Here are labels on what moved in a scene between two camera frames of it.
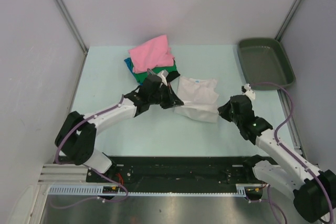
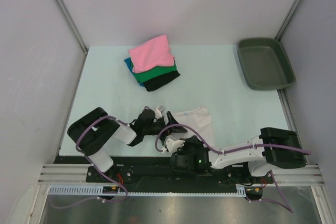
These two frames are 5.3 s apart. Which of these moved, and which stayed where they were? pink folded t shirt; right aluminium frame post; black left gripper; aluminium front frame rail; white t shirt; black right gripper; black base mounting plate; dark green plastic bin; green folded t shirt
Moved: black right gripper; black left gripper; white t shirt
Stayed: black base mounting plate; green folded t shirt; pink folded t shirt; dark green plastic bin; aluminium front frame rail; right aluminium frame post
